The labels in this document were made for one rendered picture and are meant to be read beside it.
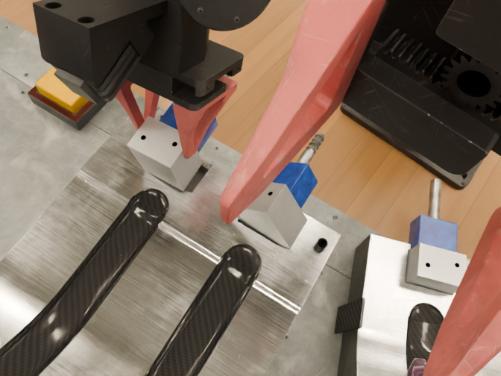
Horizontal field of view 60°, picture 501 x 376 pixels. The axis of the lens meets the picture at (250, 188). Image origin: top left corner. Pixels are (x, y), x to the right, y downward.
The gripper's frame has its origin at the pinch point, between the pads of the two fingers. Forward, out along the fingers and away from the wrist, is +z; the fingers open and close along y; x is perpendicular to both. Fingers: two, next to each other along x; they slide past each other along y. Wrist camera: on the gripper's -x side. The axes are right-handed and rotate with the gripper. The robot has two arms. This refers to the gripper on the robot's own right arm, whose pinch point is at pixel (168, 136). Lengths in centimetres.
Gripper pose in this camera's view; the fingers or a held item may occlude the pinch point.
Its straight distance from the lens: 41.8
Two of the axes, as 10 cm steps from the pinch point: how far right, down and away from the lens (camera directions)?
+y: 8.6, 4.4, -2.7
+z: -1.6, 7.3, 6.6
